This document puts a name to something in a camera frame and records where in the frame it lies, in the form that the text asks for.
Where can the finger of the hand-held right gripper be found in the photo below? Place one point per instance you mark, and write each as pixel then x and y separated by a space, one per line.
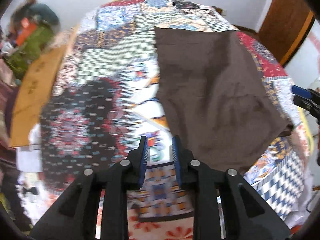
pixel 306 105
pixel 301 91

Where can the wooden folding lap board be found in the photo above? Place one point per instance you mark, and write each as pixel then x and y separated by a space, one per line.
pixel 37 80

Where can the wooden door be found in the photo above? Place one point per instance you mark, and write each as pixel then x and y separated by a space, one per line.
pixel 285 17

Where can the grey cloth bundle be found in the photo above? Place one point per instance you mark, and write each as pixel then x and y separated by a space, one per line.
pixel 45 12

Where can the white cloth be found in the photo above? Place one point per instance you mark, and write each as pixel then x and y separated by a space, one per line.
pixel 27 155

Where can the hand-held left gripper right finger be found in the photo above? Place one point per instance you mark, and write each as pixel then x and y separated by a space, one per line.
pixel 177 162

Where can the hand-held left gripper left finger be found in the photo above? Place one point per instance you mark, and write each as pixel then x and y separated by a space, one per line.
pixel 143 160

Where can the pile of clothes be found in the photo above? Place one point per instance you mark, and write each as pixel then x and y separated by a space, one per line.
pixel 37 42

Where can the brown garment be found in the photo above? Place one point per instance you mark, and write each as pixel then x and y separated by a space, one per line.
pixel 212 92

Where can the patchwork printed blanket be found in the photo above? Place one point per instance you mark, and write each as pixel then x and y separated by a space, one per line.
pixel 100 105

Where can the pink curtain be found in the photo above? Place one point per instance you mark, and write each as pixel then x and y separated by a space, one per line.
pixel 6 92

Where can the floral bed sheet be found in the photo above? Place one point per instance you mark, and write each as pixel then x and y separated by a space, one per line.
pixel 160 227

